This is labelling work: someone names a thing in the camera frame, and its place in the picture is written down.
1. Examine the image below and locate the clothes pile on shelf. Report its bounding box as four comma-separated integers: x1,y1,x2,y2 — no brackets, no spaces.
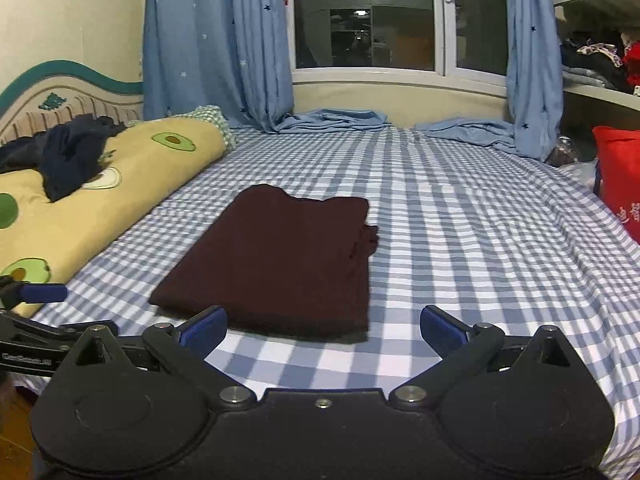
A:
561,27,639,94

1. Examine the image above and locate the red fabric bag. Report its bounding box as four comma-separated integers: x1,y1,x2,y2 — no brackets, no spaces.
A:
593,126,640,242

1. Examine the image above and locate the yellow avocado print pillow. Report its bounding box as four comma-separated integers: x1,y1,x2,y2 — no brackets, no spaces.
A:
1,105,234,284

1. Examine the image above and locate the left blue star curtain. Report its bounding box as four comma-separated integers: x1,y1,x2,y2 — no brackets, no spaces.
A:
142,0,392,136

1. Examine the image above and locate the white teal headboard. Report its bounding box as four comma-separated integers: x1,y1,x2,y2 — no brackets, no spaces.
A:
0,60,143,144

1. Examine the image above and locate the blue star curtain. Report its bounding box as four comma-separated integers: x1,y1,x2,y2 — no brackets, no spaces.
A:
414,0,566,162
142,0,392,136

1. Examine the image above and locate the right blue star curtain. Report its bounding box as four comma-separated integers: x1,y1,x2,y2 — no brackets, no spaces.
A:
414,0,566,162

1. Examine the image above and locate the blue white checked bedsheet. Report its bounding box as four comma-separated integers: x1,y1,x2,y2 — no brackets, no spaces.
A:
36,128,639,479

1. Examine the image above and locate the dark navy clothes pile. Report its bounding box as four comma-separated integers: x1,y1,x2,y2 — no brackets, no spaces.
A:
1,114,126,203

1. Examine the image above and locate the dark maroon garment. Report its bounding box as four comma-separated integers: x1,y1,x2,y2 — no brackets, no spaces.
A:
149,184,378,339

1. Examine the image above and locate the white framed window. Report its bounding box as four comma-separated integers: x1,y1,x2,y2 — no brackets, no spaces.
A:
285,0,508,87

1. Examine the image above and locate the white wall shelf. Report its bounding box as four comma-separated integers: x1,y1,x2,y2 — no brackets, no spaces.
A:
552,0,640,111

